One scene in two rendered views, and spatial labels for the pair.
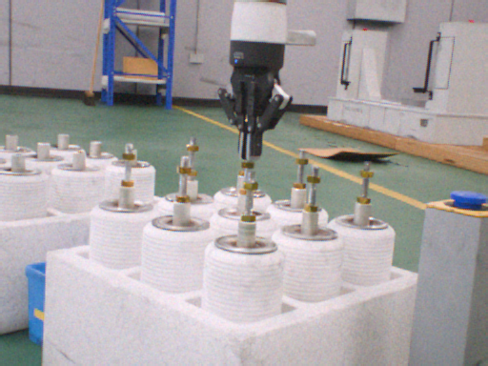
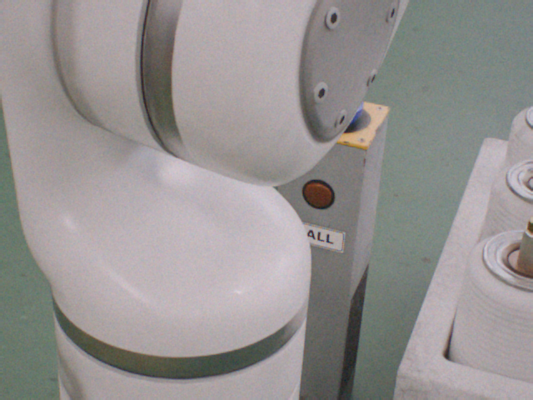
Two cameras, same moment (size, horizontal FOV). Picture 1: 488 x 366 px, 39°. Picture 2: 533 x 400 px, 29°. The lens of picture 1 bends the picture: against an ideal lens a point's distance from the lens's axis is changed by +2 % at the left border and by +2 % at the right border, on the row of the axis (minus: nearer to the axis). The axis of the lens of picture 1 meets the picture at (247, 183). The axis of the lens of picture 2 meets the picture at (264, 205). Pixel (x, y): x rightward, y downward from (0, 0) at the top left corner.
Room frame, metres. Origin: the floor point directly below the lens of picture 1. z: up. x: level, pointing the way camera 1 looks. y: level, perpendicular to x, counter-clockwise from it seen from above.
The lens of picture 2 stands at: (1.44, -0.62, 0.71)
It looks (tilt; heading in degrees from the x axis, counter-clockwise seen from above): 34 degrees down; 155
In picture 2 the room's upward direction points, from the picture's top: 3 degrees clockwise
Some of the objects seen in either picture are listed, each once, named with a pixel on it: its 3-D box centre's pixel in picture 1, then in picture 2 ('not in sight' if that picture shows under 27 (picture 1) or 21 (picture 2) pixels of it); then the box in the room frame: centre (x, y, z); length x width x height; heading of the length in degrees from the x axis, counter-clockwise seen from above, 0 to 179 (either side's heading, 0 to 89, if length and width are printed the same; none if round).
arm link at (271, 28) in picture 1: (269, 20); not in sight; (0.96, -0.01, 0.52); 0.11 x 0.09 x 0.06; 134
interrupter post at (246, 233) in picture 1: (246, 234); not in sight; (0.78, 0.00, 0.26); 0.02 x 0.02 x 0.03
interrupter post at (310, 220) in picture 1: (310, 223); not in sight; (0.87, -0.08, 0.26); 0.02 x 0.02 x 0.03
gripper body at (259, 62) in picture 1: (255, 72); not in sight; (0.95, 0.00, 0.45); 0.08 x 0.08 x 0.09
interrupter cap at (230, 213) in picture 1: (244, 214); not in sight; (0.95, 0.00, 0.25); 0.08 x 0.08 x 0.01
